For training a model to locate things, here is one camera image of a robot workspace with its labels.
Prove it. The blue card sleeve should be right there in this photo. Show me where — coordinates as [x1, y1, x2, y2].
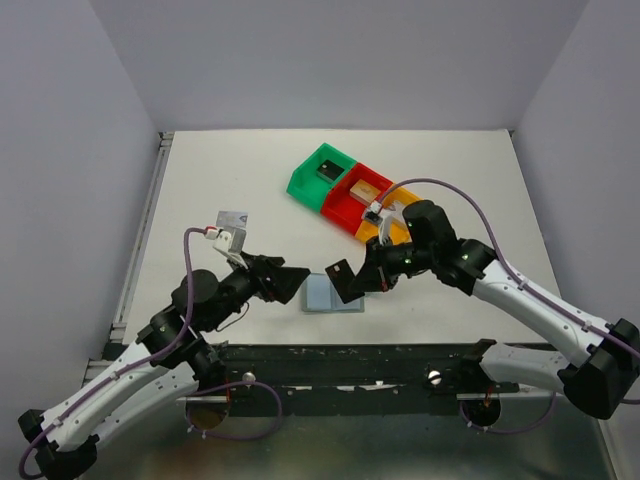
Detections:
[305, 277, 364, 311]

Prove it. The grey-green card holder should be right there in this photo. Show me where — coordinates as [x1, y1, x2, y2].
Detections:
[300, 273, 369, 315]

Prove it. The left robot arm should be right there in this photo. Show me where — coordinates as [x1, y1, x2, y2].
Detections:
[18, 254, 310, 479]

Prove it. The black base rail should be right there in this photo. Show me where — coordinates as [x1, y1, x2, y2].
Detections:
[102, 342, 551, 419]

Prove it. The white card in yellow bin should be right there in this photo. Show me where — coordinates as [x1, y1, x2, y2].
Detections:
[385, 200, 406, 213]

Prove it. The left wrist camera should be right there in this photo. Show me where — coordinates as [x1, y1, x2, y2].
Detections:
[204, 226, 246, 267]

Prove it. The green plastic bin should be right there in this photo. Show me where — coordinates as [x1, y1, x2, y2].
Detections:
[286, 143, 356, 212]

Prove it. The black card in green bin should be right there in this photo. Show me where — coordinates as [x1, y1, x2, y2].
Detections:
[316, 160, 344, 183]

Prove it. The silver VIP credit card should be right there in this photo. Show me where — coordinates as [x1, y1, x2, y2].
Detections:
[215, 211, 248, 229]

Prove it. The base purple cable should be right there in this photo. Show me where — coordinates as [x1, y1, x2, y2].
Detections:
[459, 389, 559, 436]
[187, 379, 284, 441]

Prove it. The red plastic bin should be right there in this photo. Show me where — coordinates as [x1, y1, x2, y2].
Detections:
[321, 163, 392, 236]

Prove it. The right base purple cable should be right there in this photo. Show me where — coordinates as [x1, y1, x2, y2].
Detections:
[459, 389, 559, 436]

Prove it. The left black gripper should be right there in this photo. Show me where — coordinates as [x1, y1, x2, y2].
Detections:
[204, 251, 311, 332]

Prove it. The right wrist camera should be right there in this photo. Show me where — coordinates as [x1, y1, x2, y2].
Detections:
[357, 200, 406, 245]

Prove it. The black credit card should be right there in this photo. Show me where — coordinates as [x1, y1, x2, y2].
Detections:
[325, 259, 359, 304]

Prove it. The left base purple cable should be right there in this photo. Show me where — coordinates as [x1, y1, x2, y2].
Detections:
[187, 379, 284, 441]

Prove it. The yellow plastic bin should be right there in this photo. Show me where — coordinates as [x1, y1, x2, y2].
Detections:
[355, 187, 420, 244]

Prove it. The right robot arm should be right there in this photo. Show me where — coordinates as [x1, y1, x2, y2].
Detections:
[349, 200, 639, 420]

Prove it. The aluminium side rail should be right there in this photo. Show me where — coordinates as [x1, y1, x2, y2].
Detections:
[81, 131, 175, 387]

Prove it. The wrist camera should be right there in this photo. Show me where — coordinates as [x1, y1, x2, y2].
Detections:
[204, 226, 246, 267]
[357, 200, 406, 245]

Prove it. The tan card in red bin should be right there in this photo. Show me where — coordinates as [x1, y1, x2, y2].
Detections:
[349, 179, 380, 205]

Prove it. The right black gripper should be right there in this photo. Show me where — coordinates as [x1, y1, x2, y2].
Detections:
[348, 234, 435, 293]

